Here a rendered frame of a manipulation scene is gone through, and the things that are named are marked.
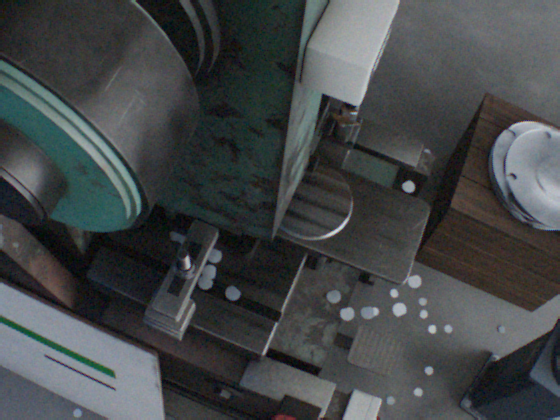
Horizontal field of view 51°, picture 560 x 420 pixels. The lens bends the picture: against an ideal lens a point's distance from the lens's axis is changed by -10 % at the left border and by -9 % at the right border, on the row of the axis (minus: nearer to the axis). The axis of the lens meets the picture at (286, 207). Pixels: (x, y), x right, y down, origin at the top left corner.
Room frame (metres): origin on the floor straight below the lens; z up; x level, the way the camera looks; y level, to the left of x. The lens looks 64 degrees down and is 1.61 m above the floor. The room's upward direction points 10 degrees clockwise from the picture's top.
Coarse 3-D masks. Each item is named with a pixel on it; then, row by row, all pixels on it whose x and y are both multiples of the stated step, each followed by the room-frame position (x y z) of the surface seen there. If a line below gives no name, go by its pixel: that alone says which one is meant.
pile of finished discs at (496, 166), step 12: (504, 132) 0.90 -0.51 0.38; (516, 132) 0.91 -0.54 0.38; (504, 144) 0.86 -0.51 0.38; (492, 156) 0.82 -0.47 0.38; (504, 156) 0.83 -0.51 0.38; (492, 168) 0.79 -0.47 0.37; (504, 168) 0.80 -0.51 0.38; (492, 180) 0.76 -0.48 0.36; (504, 180) 0.76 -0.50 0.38; (504, 192) 0.73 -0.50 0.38; (504, 204) 0.71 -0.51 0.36; (516, 204) 0.70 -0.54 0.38; (516, 216) 0.68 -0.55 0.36; (528, 216) 0.67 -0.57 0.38; (540, 228) 0.66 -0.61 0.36; (552, 228) 0.67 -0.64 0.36
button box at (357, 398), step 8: (176, 384) 0.19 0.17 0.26; (192, 392) 0.18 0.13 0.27; (352, 392) 0.17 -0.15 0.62; (360, 392) 0.17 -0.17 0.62; (208, 400) 0.16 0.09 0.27; (352, 400) 0.16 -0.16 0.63; (360, 400) 0.16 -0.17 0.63; (368, 400) 0.16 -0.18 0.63; (376, 400) 0.16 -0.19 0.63; (232, 408) 0.16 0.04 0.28; (352, 408) 0.15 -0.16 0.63; (360, 408) 0.15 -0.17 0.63; (368, 408) 0.15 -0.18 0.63; (376, 408) 0.15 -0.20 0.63; (248, 416) 0.14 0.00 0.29; (256, 416) 0.15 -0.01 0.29; (344, 416) 0.13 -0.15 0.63; (352, 416) 0.13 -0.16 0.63; (360, 416) 0.13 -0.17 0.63; (368, 416) 0.14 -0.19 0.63
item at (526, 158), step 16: (512, 144) 0.86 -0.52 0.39; (528, 144) 0.87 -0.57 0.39; (544, 144) 0.88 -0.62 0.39; (512, 160) 0.82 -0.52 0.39; (528, 160) 0.83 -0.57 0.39; (544, 160) 0.83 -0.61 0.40; (528, 176) 0.78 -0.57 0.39; (544, 176) 0.78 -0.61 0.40; (512, 192) 0.72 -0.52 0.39; (528, 192) 0.73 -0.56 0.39; (544, 192) 0.74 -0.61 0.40; (528, 208) 0.69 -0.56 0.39; (544, 208) 0.70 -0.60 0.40; (544, 224) 0.65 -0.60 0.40
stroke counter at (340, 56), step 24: (336, 0) 0.28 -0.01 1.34; (360, 0) 0.28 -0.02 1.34; (384, 0) 0.29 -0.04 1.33; (336, 24) 0.26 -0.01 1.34; (360, 24) 0.26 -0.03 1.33; (384, 24) 0.27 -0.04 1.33; (312, 48) 0.24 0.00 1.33; (336, 48) 0.24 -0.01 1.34; (360, 48) 0.24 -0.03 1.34; (312, 72) 0.23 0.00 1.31; (336, 72) 0.23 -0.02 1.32; (360, 72) 0.23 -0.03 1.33; (336, 96) 0.23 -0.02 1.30; (360, 96) 0.23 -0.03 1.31
